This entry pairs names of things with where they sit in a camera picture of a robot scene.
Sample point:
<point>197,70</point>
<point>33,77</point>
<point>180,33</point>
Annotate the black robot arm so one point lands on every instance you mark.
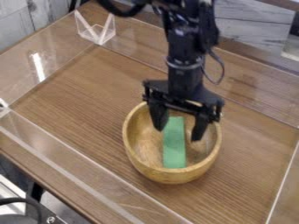
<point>192,34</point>

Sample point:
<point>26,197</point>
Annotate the clear acrylic tray wall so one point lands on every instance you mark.
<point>76,179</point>

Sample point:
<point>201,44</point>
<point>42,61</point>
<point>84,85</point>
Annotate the green rectangular block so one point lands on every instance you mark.
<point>173,143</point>

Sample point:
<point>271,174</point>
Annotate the brown wooden bowl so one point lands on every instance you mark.
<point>142,142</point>

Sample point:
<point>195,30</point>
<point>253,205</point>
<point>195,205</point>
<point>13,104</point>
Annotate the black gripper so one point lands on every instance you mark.
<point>181,93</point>

